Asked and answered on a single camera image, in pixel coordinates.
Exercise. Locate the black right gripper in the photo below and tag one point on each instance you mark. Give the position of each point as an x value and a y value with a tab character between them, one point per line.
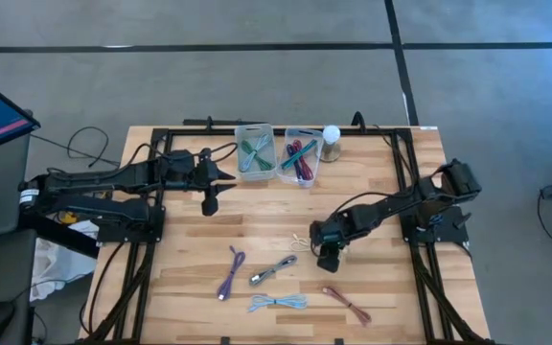
328	235

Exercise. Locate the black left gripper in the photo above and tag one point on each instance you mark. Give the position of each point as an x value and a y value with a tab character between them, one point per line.
206	177

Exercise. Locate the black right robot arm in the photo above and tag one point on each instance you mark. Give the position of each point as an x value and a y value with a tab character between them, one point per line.
386	211

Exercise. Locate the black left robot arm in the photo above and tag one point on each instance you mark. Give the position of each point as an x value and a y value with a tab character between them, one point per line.
127	175

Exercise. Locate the frosted plastic bin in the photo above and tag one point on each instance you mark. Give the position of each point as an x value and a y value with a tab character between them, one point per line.
256	176

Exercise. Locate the clear plastic bin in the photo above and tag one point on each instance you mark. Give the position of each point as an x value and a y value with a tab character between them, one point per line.
283	177

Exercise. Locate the white light bulb on base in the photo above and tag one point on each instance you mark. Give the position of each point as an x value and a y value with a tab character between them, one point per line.
331	134

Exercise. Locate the white plastic bag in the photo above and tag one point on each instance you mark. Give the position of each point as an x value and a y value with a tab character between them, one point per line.
55	268

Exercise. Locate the grey desk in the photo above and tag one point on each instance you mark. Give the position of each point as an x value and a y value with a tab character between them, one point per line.
7	191

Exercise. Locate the black aluminium table frame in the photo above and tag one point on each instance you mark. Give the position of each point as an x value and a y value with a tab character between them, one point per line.
190	131

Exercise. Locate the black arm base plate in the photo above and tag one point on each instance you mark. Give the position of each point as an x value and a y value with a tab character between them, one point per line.
127	235
448	235

